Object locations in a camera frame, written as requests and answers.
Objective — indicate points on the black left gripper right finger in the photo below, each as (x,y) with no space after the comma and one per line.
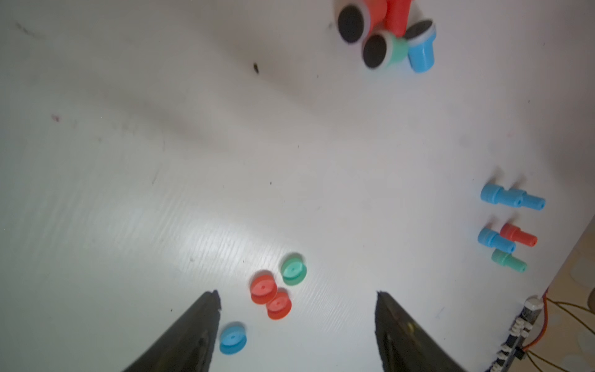
(403,345)

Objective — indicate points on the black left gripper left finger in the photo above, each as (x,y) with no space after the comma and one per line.
(189,343)

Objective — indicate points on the red cap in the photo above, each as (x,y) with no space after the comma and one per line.
(280,306)
(263,289)

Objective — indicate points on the green stamp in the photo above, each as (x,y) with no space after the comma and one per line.
(509,261)
(382,49)

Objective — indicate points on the red stamp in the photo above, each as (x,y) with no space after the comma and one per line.
(515,234)
(396,19)
(357,19)

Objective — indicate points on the red stamp front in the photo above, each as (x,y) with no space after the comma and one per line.
(357,19)

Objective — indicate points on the blue cap left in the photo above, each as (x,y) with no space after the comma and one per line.
(233,339)

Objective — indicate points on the green cap top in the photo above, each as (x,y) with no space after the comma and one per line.
(293,270)

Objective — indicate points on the blue stamp large near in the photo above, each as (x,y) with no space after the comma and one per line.
(420,37)

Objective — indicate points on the red stamp lying back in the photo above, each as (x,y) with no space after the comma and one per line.
(396,19)

